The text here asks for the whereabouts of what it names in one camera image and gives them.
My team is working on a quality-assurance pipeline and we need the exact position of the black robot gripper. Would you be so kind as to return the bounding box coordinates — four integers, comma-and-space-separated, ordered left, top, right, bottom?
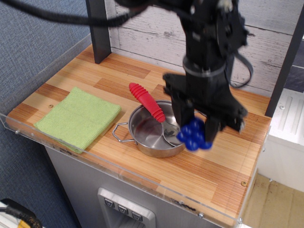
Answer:
163, 73, 247, 143

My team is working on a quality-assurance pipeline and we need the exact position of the blue toy grape bunch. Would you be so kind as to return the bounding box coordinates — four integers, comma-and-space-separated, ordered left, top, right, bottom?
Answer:
177, 117, 212, 152

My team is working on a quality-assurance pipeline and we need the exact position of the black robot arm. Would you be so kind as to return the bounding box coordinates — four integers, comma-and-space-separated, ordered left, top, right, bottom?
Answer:
119, 0, 248, 143

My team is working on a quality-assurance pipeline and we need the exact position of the small steel pot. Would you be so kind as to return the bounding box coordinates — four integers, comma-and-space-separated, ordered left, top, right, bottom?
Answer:
112, 100, 207, 158

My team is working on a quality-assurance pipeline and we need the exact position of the white ridged side unit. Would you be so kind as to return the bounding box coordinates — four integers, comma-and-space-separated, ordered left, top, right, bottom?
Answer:
257, 89, 304, 192

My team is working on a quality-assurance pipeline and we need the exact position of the green folded cloth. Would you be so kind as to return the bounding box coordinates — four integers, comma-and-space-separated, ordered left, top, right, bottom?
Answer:
34, 87, 121, 153

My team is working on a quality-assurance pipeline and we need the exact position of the silver dispenser button panel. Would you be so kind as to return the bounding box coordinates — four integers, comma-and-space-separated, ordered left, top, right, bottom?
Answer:
97, 187, 156, 228

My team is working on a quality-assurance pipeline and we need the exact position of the grey toy fridge cabinet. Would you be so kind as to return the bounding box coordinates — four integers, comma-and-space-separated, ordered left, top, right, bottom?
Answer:
44, 144, 224, 228

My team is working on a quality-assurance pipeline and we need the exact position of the yellow object at corner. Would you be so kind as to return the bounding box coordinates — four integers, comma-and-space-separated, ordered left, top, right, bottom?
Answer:
17, 220, 30, 228

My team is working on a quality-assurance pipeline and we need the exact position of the red handled metal spoon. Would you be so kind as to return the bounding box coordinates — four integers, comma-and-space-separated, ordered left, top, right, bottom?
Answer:
129, 83, 182, 146

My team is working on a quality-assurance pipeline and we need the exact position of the dark left frame post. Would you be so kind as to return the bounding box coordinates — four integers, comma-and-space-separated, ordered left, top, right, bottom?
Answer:
85, 0, 111, 64

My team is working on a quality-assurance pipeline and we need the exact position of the dark frame post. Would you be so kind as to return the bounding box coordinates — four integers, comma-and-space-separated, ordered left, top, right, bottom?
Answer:
264, 0, 304, 117
85, 0, 111, 64

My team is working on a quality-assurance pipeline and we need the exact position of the dark right frame post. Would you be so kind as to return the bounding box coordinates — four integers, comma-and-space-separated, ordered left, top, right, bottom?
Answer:
264, 0, 304, 117

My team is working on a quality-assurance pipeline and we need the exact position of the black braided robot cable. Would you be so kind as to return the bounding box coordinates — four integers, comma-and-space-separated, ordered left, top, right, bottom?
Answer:
0, 0, 148, 28

